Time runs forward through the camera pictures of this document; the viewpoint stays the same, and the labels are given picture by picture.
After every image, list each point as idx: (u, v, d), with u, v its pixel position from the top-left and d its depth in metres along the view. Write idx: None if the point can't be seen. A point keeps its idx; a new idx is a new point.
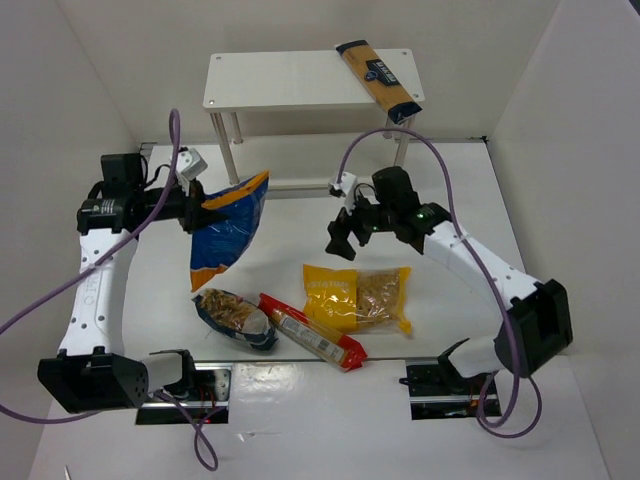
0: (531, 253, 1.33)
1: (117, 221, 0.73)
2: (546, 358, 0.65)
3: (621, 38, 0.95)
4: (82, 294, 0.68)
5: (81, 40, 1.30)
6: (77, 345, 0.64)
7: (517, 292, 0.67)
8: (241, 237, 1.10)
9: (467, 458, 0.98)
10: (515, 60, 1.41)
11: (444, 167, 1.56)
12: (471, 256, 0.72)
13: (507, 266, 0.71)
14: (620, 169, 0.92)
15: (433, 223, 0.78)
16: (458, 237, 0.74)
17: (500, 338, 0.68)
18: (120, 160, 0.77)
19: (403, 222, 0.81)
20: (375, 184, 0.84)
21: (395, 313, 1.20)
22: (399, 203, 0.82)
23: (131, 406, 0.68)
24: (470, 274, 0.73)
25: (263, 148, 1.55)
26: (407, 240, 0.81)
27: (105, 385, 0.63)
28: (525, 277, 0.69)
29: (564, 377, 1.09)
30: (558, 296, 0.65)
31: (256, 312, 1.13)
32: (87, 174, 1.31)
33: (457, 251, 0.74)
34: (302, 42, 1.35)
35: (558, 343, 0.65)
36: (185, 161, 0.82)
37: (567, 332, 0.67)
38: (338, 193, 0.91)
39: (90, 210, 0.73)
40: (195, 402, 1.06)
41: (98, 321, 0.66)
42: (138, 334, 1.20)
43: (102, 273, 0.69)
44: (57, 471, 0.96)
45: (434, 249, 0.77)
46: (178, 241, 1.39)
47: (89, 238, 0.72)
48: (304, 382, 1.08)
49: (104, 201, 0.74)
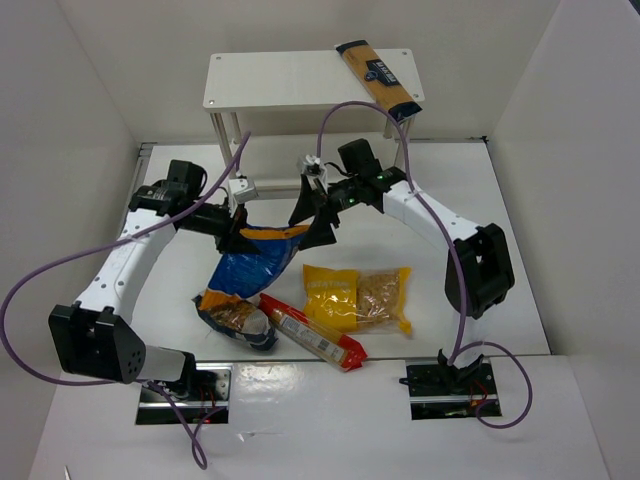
0: (531, 253, 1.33)
1: (164, 205, 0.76)
2: (488, 295, 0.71)
3: (620, 39, 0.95)
4: (112, 258, 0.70)
5: (81, 39, 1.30)
6: (90, 301, 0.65)
7: (460, 234, 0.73)
8: (263, 276, 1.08)
9: (465, 457, 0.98)
10: (514, 60, 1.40)
11: (445, 167, 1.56)
12: (422, 207, 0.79)
13: (454, 215, 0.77)
14: (620, 171, 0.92)
15: (389, 183, 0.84)
16: (412, 192, 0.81)
17: (448, 277, 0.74)
18: (185, 166, 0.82)
19: (365, 183, 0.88)
20: (340, 154, 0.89)
21: (395, 313, 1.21)
22: (362, 170, 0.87)
23: (120, 380, 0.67)
24: (422, 225, 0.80)
25: (264, 148, 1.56)
26: (369, 201, 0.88)
27: (104, 347, 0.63)
28: (468, 223, 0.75)
29: (565, 377, 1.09)
30: (497, 238, 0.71)
31: (257, 312, 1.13)
32: (87, 174, 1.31)
33: (410, 204, 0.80)
34: (301, 42, 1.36)
35: (498, 282, 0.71)
36: (241, 185, 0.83)
37: (509, 273, 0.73)
38: (314, 169, 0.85)
39: (144, 193, 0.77)
40: (195, 402, 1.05)
41: (117, 284, 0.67)
42: (141, 332, 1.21)
43: (135, 245, 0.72)
44: (56, 470, 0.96)
45: (391, 206, 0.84)
46: (201, 250, 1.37)
47: (135, 215, 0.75)
48: (304, 382, 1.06)
49: (159, 189, 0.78)
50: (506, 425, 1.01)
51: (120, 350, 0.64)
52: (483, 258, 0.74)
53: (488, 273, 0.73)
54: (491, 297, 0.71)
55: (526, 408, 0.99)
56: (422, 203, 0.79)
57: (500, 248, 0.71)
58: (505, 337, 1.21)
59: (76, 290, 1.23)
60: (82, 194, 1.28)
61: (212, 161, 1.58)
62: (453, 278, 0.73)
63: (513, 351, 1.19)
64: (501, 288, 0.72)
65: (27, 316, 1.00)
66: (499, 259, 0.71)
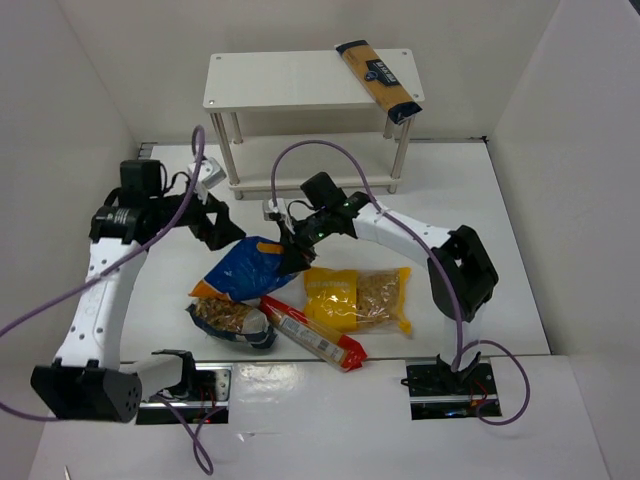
0: (532, 253, 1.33)
1: (128, 232, 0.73)
2: (478, 296, 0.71)
3: (621, 39, 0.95)
4: (84, 303, 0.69)
5: (81, 39, 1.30)
6: (72, 357, 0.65)
7: (436, 241, 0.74)
8: (257, 285, 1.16)
9: (465, 456, 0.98)
10: (515, 60, 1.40)
11: (445, 167, 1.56)
12: (393, 223, 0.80)
13: (425, 225, 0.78)
14: (620, 171, 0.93)
15: (357, 208, 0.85)
16: (380, 212, 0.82)
17: (434, 286, 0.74)
18: (139, 168, 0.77)
19: (334, 214, 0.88)
20: (305, 192, 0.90)
21: (395, 313, 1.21)
22: (327, 201, 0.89)
23: (120, 422, 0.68)
24: (398, 242, 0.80)
25: (264, 147, 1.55)
26: (341, 229, 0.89)
27: (93, 400, 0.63)
28: (440, 229, 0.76)
29: (564, 376, 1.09)
30: (471, 239, 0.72)
31: (254, 312, 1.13)
32: (87, 173, 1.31)
33: (380, 225, 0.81)
34: (302, 42, 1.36)
35: (484, 281, 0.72)
36: (206, 170, 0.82)
37: (490, 269, 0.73)
38: (277, 215, 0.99)
39: (105, 218, 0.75)
40: (195, 402, 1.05)
41: (95, 333, 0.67)
42: (140, 332, 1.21)
43: (107, 283, 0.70)
44: (56, 470, 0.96)
45: (363, 229, 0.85)
46: (201, 250, 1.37)
47: (99, 247, 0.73)
48: (304, 382, 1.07)
49: (118, 210, 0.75)
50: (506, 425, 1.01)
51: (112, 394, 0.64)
52: (462, 262, 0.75)
53: (472, 276, 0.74)
54: (480, 297, 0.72)
55: (524, 408, 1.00)
56: (392, 222, 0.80)
57: (475, 247, 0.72)
58: (506, 337, 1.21)
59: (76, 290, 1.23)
60: (82, 194, 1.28)
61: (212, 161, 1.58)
62: (439, 287, 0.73)
63: (514, 350, 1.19)
64: (488, 285, 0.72)
65: (28, 317, 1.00)
66: (479, 260, 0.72)
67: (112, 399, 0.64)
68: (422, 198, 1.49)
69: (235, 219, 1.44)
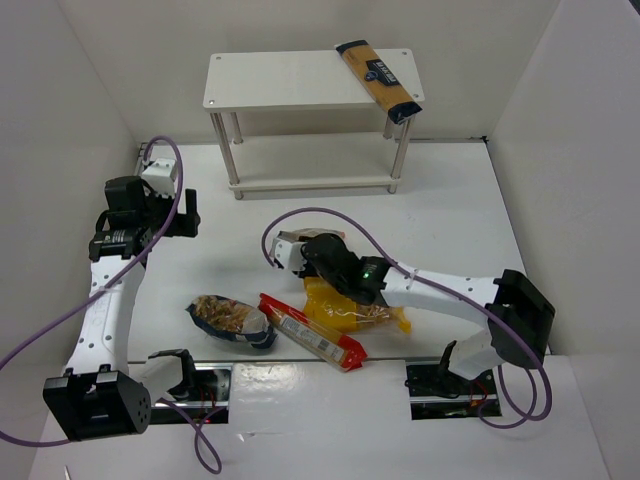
0: (532, 253, 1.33)
1: (127, 247, 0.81)
2: (543, 336, 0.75)
3: (621, 38, 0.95)
4: (91, 315, 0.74)
5: (81, 38, 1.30)
6: (84, 365, 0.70)
7: (486, 296, 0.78)
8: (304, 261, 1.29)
9: (466, 456, 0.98)
10: (515, 59, 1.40)
11: (445, 167, 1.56)
12: (426, 287, 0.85)
13: (465, 280, 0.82)
14: (620, 171, 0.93)
15: (381, 279, 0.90)
16: (409, 276, 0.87)
17: (499, 344, 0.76)
18: (124, 189, 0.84)
19: (358, 289, 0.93)
20: (317, 260, 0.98)
21: (395, 313, 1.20)
22: (343, 271, 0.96)
23: (136, 433, 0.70)
24: (437, 303, 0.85)
25: (263, 148, 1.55)
26: (366, 300, 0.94)
27: (108, 407, 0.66)
28: (483, 283, 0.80)
29: (564, 376, 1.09)
30: (520, 281, 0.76)
31: (254, 311, 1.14)
32: (87, 172, 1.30)
33: (414, 289, 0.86)
34: (302, 43, 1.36)
35: (545, 319, 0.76)
36: (164, 169, 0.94)
37: (543, 303, 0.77)
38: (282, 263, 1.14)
39: (102, 240, 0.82)
40: (195, 402, 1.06)
41: (105, 340, 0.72)
42: (140, 333, 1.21)
43: (111, 295, 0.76)
44: (56, 470, 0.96)
45: (395, 297, 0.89)
46: (200, 250, 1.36)
47: (100, 265, 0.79)
48: (305, 382, 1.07)
49: (115, 232, 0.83)
50: (505, 425, 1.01)
51: (125, 396, 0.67)
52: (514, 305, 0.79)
53: (530, 317, 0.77)
54: (545, 336, 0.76)
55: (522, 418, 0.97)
56: (425, 284, 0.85)
57: (526, 288, 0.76)
58: None
59: (77, 290, 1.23)
60: (82, 194, 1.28)
61: (212, 161, 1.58)
62: (505, 342, 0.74)
63: None
64: (548, 320, 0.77)
65: (29, 318, 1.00)
66: (533, 298, 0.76)
67: (124, 398, 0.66)
68: (423, 197, 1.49)
69: (235, 219, 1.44)
